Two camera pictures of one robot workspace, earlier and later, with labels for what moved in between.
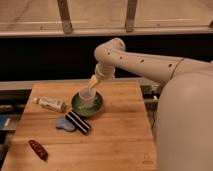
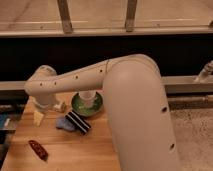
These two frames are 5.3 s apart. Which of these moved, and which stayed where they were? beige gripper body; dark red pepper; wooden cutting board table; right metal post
Moved: beige gripper body
Stayed: right metal post; wooden cutting board table; dark red pepper
